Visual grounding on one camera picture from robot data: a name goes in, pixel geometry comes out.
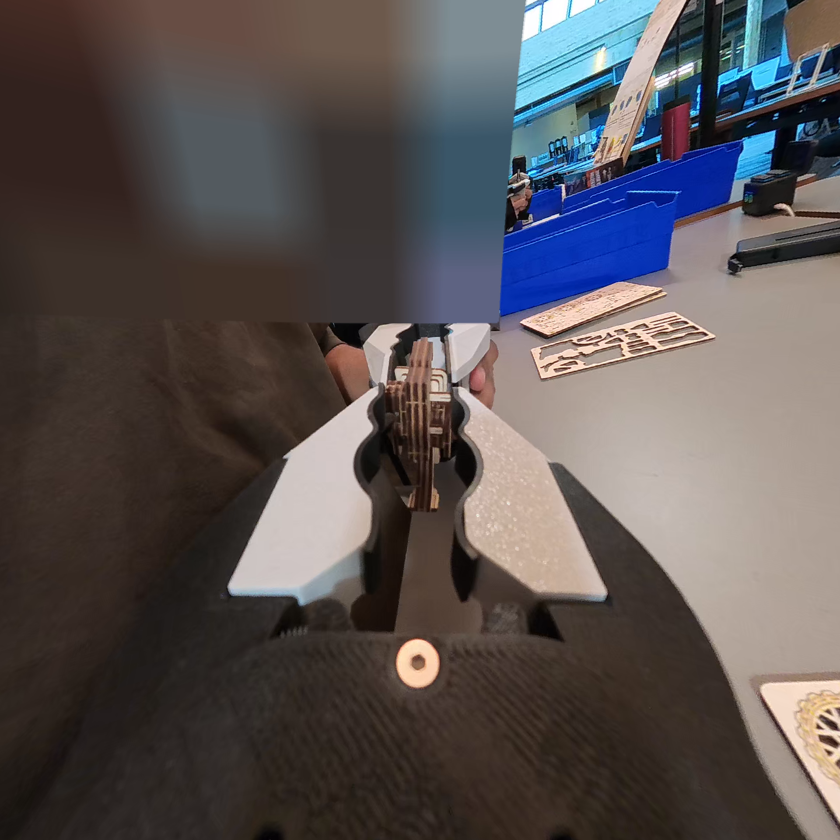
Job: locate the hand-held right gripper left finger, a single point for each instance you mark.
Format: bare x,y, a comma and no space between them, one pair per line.
308,525

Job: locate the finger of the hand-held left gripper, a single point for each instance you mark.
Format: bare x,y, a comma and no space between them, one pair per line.
380,351
469,351

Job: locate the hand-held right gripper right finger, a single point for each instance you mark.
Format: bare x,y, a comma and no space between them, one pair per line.
531,525

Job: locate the wooden model assembly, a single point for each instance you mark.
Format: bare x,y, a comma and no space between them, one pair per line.
417,433

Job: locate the person's left forearm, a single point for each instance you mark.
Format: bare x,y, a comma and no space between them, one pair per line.
348,371

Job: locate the grey desk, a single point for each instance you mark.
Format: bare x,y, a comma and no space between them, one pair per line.
656,459

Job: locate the brown background desk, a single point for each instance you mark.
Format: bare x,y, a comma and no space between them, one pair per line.
774,105

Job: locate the person's left hand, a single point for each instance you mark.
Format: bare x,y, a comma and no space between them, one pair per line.
487,380

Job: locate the slotted wooden puzzle sheet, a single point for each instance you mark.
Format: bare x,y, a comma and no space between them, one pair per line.
558,367

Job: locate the engraved wooden puzzle sheet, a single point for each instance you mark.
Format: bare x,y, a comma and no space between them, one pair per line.
590,308

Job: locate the blue plastic bin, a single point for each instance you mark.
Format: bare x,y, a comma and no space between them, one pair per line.
590,256
695,177

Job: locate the person's brown shirt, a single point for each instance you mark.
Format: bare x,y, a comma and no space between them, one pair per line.
131,525

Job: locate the printed cardboard box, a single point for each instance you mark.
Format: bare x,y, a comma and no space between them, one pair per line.
590,177

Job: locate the tan instruction board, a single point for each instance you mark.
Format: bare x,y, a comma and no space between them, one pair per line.
633,98

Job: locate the red bottle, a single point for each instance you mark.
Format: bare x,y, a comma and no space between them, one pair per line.
676,131

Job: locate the black power bank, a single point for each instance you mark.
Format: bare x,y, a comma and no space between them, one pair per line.
787,246

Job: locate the wooden puzzle sheet with wheels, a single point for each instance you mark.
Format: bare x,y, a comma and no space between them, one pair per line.
807,728

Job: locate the black pole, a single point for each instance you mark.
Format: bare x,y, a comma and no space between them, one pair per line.
709,72

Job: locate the white stand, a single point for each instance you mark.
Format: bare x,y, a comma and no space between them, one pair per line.
807,69

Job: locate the black and tan panel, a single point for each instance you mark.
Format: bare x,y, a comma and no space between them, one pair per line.
814,26

